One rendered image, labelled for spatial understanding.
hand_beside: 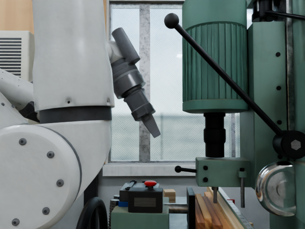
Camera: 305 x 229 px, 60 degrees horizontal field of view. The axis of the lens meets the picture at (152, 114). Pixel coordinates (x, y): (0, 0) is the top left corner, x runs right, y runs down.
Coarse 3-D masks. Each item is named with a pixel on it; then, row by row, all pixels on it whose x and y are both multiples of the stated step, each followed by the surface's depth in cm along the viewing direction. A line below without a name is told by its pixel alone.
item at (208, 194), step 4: (204, 192) 87; (208, 192) 87; (208, 196) 82; (212, 196) 82; (212, 200) 78; (212, 204) 74; (216, 204) 74; (224, 216) 64; (220, 220) 61; (224, 224) 59; (228, 224) 59; (224, 228) 57; (228, 228) 57
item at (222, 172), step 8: (200, 160) 69; (208, 160) 69; (216, 160) 69; (224, 160) 69; (232, 160) 69; (240, 160) 69; (248, 160) 69; (200, 168) 69; (208, 168) 69; (216, 168) 69; (224, 168) 69; (232, 168) 69; (248, 168) 68; (200, 176) 69; (208, 176) 69; (216, 176) 69; (224, 176) 69; (232, 176) 68; (248, 176) 68; (200, 184) 69; (208, 184) 69; (216, 184) 69; (224, 184) 68; (232, 184) 68; (240, 184) 68; (248, 184) 68
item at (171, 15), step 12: (168, 24) 59; (228, 84) 59; (240, 96) 59; (252, 108) 58; (264, 120) 58; (276, 132) 58; (288, 132) 56; (300, 132) 56; (276, 144) 58; (288, 144) 55; (300, 144) 55; (288, 156) 55; (300, 156) 55
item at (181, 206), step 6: (192, 192) 65; (192, 198) 62; (168, 204) 67; (174, 204) 67; (180, 204) 67; (186, 204) 66; (192, 204) 62; (174, 210) 66; (180, 210) 66; (186, 210) 66; (192, 210) 62; (192, 216) 62; (192, 222) 62; (192, 228) 62
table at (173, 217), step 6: (180, 198) 94; (186, 198) 94; (174, 216) 76; (180, 216) 76; (186, 216) 76; (174, 222) 71; (180, 222) 71; (186, 222) 71; (174, 228) 67; (180, 228) 67; (186, 228) 67
